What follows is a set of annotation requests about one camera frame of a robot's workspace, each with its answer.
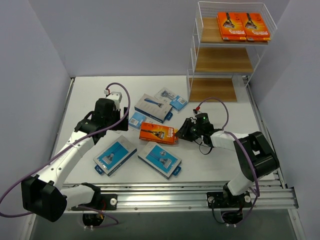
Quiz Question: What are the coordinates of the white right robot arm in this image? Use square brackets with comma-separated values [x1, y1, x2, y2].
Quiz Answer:
[175, 113, 280, 208]

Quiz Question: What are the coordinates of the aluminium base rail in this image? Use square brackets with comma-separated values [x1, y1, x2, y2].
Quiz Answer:
[56, 181, 298, 213]

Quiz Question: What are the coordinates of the Harry's box upper white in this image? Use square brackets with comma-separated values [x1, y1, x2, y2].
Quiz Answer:
[134, 94, 173, 124]

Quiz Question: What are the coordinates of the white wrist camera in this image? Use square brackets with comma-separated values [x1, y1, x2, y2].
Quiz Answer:
[192, 106, 203, 119]
[104, 89, 122, 110]

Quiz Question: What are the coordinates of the clear blister razor pack top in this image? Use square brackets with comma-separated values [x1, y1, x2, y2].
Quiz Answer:
[154, 87, 188, 112]

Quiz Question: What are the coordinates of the clear blister razor pack left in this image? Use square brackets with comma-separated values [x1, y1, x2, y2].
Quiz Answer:
[128, 112, 147, 130]

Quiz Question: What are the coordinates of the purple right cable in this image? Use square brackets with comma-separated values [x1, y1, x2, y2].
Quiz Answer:
[197, 96, 261, 226]

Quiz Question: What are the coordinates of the grey blue Harry's box left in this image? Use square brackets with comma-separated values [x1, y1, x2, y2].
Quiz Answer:
[93, 135, 137, 177]

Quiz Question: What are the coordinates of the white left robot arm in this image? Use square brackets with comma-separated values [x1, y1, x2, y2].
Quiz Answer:
[21, 92, 129, 222]

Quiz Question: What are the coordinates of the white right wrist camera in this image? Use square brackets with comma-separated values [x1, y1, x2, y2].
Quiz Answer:
[192, 106, 203, 119]

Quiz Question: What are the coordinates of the purple cable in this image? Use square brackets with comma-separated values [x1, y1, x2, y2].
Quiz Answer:
[197, 96, 261, 226]
[0, 82, 131, 229]

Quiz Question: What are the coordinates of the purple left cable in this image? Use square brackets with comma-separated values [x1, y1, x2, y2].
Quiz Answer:
[0, 82, 131, 229]

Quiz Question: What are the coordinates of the white wire wooden shelf rack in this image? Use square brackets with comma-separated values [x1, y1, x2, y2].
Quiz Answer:
[186, 1, 277, 102]

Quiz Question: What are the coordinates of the clear blister razor pack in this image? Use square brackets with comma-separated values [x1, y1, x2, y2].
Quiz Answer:
[154, 87, 188, 112]
[128, 112, 147, 130]

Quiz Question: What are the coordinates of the orange Gillette box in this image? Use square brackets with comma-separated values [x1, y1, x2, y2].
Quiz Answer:
[139, 122, 178, 145]
[239, 12, 271, 42]
[217, 11, 247, 41]

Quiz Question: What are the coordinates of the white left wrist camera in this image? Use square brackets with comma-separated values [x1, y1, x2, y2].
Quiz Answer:
[104, 89, 122, 110]

